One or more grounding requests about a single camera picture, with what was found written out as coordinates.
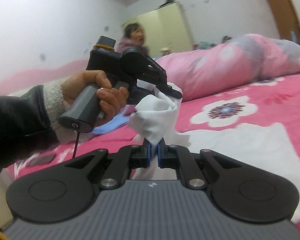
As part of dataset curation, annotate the white shirt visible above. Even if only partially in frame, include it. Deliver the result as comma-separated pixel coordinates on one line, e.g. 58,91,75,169
128,80,300,224

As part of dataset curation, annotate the operator left hand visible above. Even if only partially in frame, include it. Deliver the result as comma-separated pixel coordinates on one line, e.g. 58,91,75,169
61,69,129,127

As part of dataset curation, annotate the blue cloth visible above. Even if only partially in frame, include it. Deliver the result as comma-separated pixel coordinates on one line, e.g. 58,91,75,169
91,114,129,135

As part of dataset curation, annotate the clutter behind duvet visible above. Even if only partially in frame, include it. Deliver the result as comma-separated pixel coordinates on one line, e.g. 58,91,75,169
193,35,233,51

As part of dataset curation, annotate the person in purple jacket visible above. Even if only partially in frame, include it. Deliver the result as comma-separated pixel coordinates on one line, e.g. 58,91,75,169
116,23,149,54

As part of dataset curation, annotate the yellow green wardrobe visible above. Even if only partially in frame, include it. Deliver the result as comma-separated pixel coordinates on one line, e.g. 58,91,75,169
121,1,194,57

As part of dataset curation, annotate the pink white headboard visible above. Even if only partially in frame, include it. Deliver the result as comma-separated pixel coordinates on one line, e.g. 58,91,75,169
0,59,88,95

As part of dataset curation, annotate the pink floral bed blanket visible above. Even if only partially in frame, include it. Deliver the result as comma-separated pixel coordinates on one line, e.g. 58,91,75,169
5,72,300,233

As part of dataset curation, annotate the pink grey rolled duvet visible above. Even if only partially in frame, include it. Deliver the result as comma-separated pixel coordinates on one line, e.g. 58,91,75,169
157,34,300,101

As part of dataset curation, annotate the brown wooden door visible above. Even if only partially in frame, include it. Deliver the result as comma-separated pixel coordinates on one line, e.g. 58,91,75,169
267,0,300,45

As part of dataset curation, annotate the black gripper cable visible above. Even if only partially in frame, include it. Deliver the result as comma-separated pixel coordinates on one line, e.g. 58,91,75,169
71,130,81,159

